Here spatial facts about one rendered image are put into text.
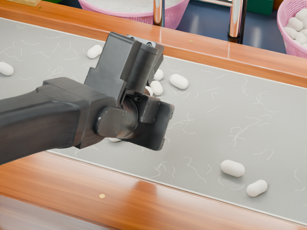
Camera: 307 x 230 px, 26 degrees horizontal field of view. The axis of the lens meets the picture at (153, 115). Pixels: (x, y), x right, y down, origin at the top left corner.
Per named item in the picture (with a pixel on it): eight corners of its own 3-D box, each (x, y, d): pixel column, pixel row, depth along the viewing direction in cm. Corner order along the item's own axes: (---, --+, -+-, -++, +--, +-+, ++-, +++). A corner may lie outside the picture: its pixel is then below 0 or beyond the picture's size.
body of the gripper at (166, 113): (110, 86, 94) (89, 81, 87) (176, 106, 91) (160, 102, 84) (97, 129, 94) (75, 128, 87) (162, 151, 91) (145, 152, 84)
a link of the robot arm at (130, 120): (112, 79, 87) (91, 74, 81) (150, 95, 85) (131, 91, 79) (92, 128, 88) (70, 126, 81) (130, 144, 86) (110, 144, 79)
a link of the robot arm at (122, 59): (116, 33, 87) (69, 13, 76) (172, 55, 83) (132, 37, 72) (84, 116, 88) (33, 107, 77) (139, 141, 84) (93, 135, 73)
